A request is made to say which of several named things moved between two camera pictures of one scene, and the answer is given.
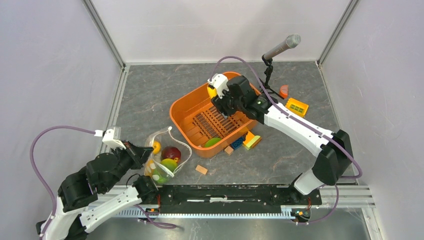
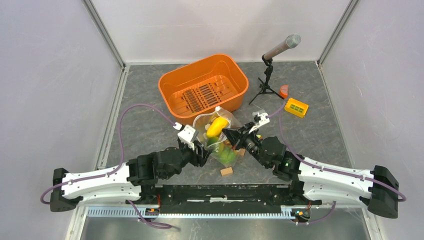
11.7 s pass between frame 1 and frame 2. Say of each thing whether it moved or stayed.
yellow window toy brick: stayed
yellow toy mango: moved
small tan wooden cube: moved
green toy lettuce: moved
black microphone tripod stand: stayed
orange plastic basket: moved
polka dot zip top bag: moved
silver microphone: stayed
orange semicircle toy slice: stayed
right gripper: moved
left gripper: moved
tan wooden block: moved
